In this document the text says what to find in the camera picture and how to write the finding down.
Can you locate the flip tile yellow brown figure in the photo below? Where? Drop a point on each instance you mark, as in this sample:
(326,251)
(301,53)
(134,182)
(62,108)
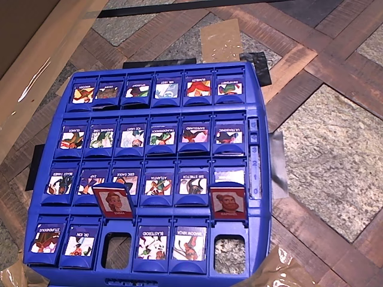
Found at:
(83,94)

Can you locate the flip tile labelled Beast Tamer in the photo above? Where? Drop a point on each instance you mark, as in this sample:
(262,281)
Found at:
(60,184)

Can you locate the flip tile labelled Eric Eagle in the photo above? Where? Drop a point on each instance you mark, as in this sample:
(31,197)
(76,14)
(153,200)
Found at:
(125,174)

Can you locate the red character tile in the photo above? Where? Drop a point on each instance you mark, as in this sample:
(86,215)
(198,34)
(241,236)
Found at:
(115,201)
(229,201)

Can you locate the blue plastic guessing game board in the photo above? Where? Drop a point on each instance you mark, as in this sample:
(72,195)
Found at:
(191,113)

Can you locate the flip tile dark green figure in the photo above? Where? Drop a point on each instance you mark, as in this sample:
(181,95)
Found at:
(137,91)

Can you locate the flip tile labelled Swampbat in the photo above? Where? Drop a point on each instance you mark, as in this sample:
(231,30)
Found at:
(229,89)

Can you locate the flip tile labelled Rambler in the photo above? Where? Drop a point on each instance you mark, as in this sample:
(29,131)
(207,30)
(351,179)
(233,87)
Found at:
(198,89)

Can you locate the flip tile labelled Atlantia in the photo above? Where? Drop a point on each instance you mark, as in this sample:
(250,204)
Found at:
(158,186)

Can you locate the flip tile labelled Mr Mist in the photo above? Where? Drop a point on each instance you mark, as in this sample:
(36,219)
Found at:
(166,90)

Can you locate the flip tile labelled Ice Light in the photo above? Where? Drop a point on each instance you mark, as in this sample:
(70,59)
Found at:
(132,139)

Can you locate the flip tile labelled Glance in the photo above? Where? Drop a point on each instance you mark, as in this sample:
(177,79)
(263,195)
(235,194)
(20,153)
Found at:
(71,140)

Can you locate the crumpled brown packing tape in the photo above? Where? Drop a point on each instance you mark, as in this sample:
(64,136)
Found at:
(281,272)
(15,275)

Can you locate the flip tile labelled Ultrasonic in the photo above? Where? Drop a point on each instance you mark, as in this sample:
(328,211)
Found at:
(229,136)

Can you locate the glossy dark tape piece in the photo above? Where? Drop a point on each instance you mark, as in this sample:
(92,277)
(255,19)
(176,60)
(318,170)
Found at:
(278,161)

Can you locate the flat brown tape patch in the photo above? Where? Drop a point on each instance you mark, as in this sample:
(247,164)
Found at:
(220,39)

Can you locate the flip tile labelled Sir Stretch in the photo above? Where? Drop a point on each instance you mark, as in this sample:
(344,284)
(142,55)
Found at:
(193,185)

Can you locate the flip tile labelled Madame Vine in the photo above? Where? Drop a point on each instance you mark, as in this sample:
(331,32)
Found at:
(101,139)

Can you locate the long thin black tape strip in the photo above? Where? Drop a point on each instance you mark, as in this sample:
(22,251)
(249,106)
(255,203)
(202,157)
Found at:
(149,12)

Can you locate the small tan tape strip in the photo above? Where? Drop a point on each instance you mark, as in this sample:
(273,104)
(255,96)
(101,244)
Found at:
(67,82)

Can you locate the flip tile labelled Stupendous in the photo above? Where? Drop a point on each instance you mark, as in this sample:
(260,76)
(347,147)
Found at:
(45,242)

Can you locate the flip tile labelled Zap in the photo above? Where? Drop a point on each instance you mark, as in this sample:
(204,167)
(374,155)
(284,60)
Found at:
(86,180)

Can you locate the flip tile pale blank card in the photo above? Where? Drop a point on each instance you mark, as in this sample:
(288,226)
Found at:
(229,175)

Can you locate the flip tile labelled Thunderrock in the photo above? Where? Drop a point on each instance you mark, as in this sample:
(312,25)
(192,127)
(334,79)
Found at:
(162,137)

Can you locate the flip tile brown gecko figure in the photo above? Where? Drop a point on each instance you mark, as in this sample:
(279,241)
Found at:
(106,92)

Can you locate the black tape piece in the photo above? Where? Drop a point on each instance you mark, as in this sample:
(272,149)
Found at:
(158,63)
(34,167)
(261,71)

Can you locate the large brown cardboard screen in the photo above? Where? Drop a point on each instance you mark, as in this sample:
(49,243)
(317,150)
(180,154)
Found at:
(30,45)

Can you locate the flip tile labelled Dr Ion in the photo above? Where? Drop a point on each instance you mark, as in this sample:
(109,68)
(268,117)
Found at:
(79,245)

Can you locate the flip tile labelled Safeguard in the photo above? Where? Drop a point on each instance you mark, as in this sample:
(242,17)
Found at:
(195,136)

